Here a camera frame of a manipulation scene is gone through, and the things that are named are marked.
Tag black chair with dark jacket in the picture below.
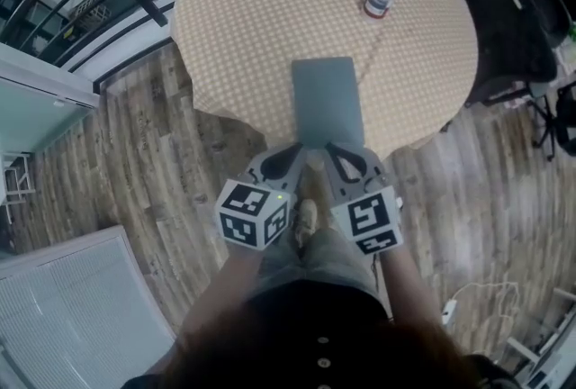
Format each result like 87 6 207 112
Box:
457 0 573 109

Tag grey-blue notebook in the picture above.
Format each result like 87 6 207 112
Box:
291 56 366 150

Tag white metal frame furniture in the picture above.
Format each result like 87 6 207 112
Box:
502 286 576 389

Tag white power strip with cable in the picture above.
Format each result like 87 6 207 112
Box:
439 280 524 327

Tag beige checked tablecloth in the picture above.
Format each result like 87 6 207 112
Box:
170 0 480 162

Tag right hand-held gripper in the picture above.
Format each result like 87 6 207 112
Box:
320 142 405 258

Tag white framed glass panel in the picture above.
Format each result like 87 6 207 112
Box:
0 41 101 154

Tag white metal stool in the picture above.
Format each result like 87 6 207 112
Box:
0 151 38 224

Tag person's right forearm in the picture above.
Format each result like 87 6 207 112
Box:
376 248 447 332

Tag black office chair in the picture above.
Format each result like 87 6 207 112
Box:
526 79 576 162

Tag person's denim shorts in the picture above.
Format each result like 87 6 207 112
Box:
256 225 384 305

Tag person's beige shoe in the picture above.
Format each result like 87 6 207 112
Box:
291 197 321 249

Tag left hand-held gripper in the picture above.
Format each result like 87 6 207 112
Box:
214 142 305 252

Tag person's left forearm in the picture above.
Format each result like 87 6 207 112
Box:
178 242 267 337

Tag white ribbed cabinet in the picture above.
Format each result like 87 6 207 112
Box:
0 223 177 389

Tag person's black buttoned shirt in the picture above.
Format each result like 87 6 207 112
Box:
121 278 478 389

